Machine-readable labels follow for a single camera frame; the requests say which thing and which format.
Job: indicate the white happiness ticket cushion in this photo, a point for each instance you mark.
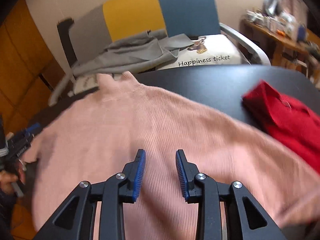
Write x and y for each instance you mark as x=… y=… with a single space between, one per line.
x=207 y=50

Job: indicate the wooden desk with clutter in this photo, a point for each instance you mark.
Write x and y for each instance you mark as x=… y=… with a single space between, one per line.
x=282 y=50

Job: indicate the red knitted sweater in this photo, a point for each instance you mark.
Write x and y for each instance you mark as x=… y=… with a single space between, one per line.
x=286 y=119

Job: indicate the grey garment on chair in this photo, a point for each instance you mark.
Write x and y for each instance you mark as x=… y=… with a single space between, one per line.
x=135 y=54

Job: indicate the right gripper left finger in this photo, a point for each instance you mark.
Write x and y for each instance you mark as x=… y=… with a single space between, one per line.
x=75 y=217

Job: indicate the pink knitted sweater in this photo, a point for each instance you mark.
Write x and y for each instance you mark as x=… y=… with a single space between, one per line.
x=98 y=135

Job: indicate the yellow blue grey chair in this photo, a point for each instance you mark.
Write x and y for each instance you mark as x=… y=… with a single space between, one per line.
x=85 y=38

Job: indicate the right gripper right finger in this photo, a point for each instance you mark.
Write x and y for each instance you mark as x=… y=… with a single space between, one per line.
x=223 y=207

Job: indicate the person left hand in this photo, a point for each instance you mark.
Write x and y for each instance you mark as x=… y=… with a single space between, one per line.
x=9 y=180

